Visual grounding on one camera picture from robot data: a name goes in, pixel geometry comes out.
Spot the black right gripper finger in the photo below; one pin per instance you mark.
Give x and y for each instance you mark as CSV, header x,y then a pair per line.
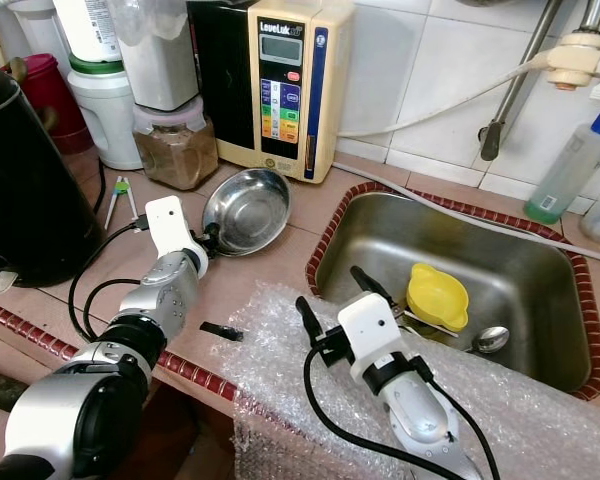
x,y
311,320
369,281

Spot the round steel bowl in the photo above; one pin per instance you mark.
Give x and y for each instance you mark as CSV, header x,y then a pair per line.
x,y
250,210

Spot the yellow plastic bowl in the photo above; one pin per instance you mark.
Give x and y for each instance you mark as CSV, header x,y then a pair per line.
x,y
438,298

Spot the steel spoon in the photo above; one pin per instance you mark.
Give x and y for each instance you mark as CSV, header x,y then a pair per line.
x,y
492,339

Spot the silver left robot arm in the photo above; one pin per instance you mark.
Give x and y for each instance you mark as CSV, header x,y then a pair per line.
x,y
85,420

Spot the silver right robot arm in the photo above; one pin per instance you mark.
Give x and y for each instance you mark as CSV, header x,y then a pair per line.
x,y
425,410

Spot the clear bubble wrap sheet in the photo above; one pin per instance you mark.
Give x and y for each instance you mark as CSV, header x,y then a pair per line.
x,y
275,380

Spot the clear jar of brown powder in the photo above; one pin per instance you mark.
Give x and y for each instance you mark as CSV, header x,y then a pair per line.
x,y
175,158

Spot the small black plastic piece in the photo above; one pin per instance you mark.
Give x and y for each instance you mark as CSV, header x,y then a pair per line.
x,y
220,331

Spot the white tongs with green joint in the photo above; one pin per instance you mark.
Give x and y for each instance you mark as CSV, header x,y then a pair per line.
x,y
120,186

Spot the thin grey plastic tube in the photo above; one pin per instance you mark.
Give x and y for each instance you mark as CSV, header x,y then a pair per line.
x,y
460,208

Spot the stainless steel sink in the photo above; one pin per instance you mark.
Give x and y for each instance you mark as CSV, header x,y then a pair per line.
x,y
520,260

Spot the beige water ionizer machine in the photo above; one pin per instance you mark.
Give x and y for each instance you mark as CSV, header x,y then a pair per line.
x,y
290,100

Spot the white container with green band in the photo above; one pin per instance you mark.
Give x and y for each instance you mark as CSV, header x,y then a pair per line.
x,y
105,115

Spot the black electric kettle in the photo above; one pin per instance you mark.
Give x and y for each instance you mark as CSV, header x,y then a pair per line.
x,y
35,190

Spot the steel pipe with dark end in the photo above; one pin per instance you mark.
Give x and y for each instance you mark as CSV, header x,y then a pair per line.
x,y
490,142

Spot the dark red plastic container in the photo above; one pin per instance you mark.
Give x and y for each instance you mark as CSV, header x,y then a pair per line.
x,y
55,100

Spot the clear green dish soap bottle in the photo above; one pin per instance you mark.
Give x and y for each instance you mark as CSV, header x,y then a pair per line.
x,y
568,175

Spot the dark green oblong object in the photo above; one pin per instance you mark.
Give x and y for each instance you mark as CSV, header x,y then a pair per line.
x,y
2,390

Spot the chrome tap pipe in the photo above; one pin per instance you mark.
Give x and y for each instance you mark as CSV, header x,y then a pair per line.
x,y
593,15

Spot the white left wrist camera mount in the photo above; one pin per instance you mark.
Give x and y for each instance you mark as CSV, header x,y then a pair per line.
x,y
175,230

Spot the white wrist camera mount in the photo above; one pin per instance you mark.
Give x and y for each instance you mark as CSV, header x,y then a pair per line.
x,y
370,328
175,230

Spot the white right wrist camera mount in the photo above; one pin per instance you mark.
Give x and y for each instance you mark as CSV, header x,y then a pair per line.
x,y
370,328

